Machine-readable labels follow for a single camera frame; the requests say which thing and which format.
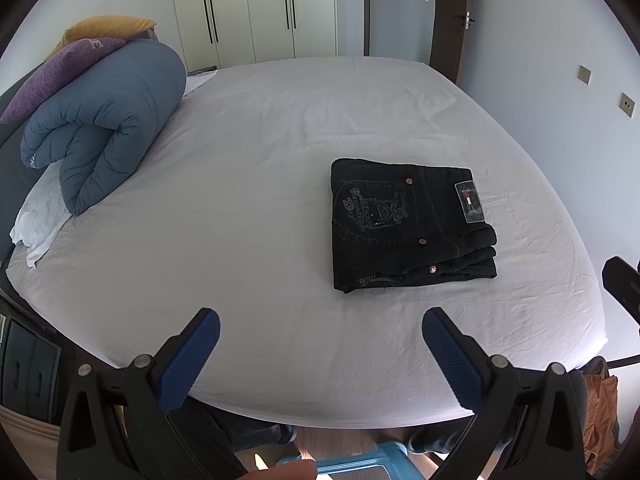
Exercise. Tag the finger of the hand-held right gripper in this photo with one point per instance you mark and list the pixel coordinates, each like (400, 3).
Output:
(625, 285)

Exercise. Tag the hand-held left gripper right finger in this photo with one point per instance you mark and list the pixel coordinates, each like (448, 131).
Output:
(450, 355)

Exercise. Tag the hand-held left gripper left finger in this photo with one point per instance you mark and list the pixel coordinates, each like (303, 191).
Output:
(190, 355)

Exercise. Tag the black pants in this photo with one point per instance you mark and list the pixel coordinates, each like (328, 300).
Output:
(390, 240)

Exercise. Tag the person's left hand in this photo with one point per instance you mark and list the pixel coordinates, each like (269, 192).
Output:
(285, 471)

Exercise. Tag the person's left leg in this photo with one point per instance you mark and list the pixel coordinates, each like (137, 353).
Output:
(235, 430)

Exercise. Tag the orange cloth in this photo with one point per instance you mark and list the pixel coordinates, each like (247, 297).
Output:
(600, 410)

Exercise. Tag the blue plastic stool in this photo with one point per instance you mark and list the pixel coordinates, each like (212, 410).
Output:
(350, 465)

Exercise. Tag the dark drawer cabinet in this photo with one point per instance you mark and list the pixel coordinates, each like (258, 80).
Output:
(30, 365)

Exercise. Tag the bed with white sheet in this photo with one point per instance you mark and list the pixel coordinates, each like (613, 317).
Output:
(250, 185)

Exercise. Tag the white pillow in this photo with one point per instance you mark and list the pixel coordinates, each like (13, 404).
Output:
(200, 80)
(40, 220)

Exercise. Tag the dark grey headboard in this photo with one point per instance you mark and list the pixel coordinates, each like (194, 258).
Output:
(7, 185)

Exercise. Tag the rolled blue duvet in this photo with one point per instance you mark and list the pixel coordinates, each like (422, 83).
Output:
(110, 110)

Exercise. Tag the purple pillow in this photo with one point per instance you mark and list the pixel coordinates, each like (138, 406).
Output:
(55, 75)

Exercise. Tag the dark brown open door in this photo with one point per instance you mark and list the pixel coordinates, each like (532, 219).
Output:
(447, 20)

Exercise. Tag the yellow pillow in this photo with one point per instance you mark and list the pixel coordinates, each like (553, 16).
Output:
(105, 30)

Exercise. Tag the cream wardrobe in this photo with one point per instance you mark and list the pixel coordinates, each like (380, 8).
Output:
(250, 10)

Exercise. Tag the grey wall plate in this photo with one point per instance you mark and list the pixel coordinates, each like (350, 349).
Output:
(585, 74)
(628, 104)

